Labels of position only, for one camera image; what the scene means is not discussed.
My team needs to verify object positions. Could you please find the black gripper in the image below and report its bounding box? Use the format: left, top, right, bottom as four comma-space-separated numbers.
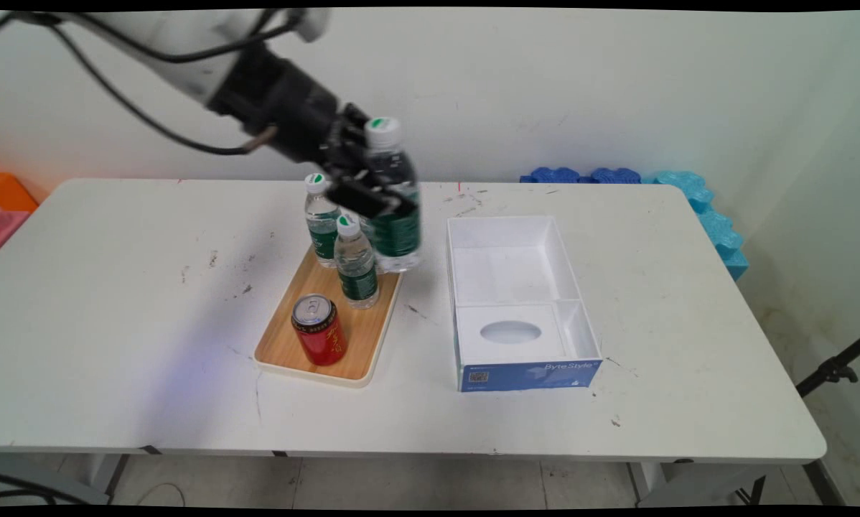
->
210, 43, 416, 220

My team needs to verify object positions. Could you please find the water bottle green label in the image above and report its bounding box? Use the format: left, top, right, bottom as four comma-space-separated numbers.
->
333, 213, 381, 310
303, 172, 344, 269
360, 116, 424, 274

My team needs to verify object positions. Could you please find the red soda can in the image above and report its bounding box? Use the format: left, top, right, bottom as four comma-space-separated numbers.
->
291, 293, 349, 368

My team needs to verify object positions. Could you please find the wooden tray white rim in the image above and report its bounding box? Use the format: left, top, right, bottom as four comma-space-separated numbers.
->
253, 243, 405, 389

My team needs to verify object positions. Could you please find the white blue cardboard box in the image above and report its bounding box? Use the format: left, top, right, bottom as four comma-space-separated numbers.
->
446, 215, 604, 393

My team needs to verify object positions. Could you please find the dark blue foam mat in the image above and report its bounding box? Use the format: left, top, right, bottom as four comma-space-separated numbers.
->
590, 167, 643, 185
520, 167, 581, 185

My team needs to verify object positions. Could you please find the orange box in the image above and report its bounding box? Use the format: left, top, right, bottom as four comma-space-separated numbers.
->
0, 172, 40, 214

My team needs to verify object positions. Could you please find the pink box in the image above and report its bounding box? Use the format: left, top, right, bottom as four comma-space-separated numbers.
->
0, 204, 30, 254

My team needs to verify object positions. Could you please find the light blue foam mat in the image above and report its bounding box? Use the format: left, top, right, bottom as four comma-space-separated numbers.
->
642, 170, 751, 281

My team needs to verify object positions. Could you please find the black tripod stand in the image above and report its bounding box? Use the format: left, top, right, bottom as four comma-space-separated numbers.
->
795, 333, 860, 400

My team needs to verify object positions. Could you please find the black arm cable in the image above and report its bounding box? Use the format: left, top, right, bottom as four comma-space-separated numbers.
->
0, 9, 309, 157

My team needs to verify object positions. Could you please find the grey table leg frame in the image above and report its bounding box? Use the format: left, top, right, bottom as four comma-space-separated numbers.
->
625, 460, 849, 508
71, 453, 131, 505

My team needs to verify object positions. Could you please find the black floor cable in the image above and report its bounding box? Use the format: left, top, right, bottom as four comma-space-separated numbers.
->
0, 467, 111, 506

